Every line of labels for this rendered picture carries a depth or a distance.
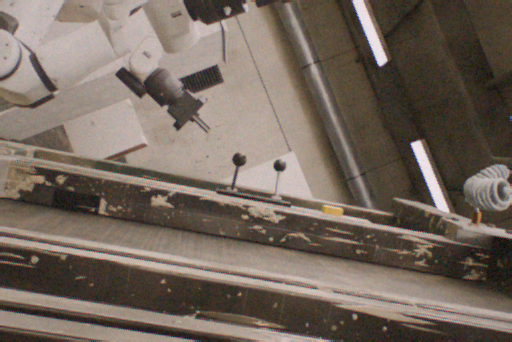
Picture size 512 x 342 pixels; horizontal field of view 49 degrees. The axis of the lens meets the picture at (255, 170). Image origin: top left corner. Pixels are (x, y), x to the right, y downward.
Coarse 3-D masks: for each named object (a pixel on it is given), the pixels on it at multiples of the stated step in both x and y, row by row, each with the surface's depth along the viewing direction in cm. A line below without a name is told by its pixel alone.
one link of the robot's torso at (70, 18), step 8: (72, 0) 105; (80, 0) 105; (88, 0) 106; (96, 0) 107; (64, 8) 110; (72, 8) 110; (80, 8) 109; (88, 8) 109; (96, 8) 110; (56, 16) 118; (64, 16) 118; (72, 16) 118; (80, 16) 117; (88, 16) 117; (96, 16) 117
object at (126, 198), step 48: (0, 192) 104; (48, 192) 105; (96, 192) 106; (144, 192) 106; (192, 192) 111; (288, 240) 110; (336, 240) 111; (384, 240) 112; (432, 240) 112; (480, 240) 114
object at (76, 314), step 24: (0, 288) 36; (0, 312) 32; (24, 312) 34; (48, 312) 34; (72, 312) 35; (96, 312) 35; (120, 312) 36; (144, 312) 37; (0, 336) 30; (24, 336) 31; (48, 336) 31; (72, 336) 31; (96, 336) 31; (120, 336) 32; (144, 336) 33; (168, 336) 33; (192, 336) 35; (216, 336) 35; (240, 336) 36; (264, 336) 36; (288, 336) 37
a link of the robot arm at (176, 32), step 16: (160, 0) 84; (176, 0) 84; (192, 0) 83; (208, 0) 83; (160, 16) 86; (176, 16) 86; (192, 16) 86; (208, 16) 85; (160, 32) 88; (176, 32) 87; (192, 32) 89; (176, 48) 89
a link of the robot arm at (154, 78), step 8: (120, 72) 154; (128, 72) 155; (152, 72) 154; (160, 72) 154; (168, 72) 156; (120, 80) 156; (128, 80) 154; (136, 80) 155; (144, 80) 155; (152, 80) 153; (160, 80) 153; (136, 88) 155; (144, 88) 155; (152, 88) 154
